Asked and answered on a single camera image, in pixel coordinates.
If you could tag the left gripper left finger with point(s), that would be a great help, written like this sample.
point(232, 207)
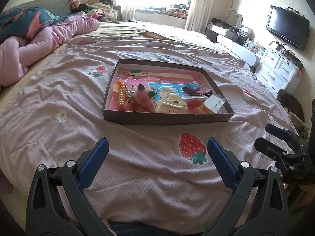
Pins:
point(90, 162)

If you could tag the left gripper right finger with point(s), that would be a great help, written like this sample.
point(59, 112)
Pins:
point(225, 162)

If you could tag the earrings card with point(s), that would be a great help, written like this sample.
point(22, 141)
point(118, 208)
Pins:
point(214, 103)

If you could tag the yellow accessory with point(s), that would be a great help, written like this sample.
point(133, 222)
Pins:
point(195, 104)

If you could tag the polka dot bow hair accessory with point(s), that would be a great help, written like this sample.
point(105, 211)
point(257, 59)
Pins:
point(132, 105)

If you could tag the dark red hair clip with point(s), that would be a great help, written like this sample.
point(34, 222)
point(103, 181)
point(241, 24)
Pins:
point(191, 92)

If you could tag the pink fuzzy strawberry hair clip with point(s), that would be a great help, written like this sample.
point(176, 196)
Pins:
point(144, 98)

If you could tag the large cream cloud hair claw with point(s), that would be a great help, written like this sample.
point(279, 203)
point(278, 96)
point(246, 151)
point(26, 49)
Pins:
point(172, 105)

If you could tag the small blue box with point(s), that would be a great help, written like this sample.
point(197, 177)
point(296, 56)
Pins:
point(194, 86)

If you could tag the cream flower pearl hair claw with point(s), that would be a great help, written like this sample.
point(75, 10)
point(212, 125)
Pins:
point(167, 91)

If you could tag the pink bed cover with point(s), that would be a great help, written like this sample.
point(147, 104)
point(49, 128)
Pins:
point(54, 114)

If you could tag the shallow cardboard tray pink bottom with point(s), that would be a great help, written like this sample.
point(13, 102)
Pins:
point(128, 74)

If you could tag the white dresser with drawers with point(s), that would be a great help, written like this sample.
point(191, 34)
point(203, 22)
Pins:
point(272, 68)

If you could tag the pink and floral quilt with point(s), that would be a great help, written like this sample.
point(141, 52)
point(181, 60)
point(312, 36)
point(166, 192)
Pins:
point(30, 34)

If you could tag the pile of clothes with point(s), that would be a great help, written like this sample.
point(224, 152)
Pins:
point(103, 11)

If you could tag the white curtain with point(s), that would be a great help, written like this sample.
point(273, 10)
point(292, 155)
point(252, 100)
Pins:
point(198, 15)

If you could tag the window sill clutter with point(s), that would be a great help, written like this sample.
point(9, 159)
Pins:
point(177, 10)

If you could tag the black wall television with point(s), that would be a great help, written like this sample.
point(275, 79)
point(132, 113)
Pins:
point(289, 26)

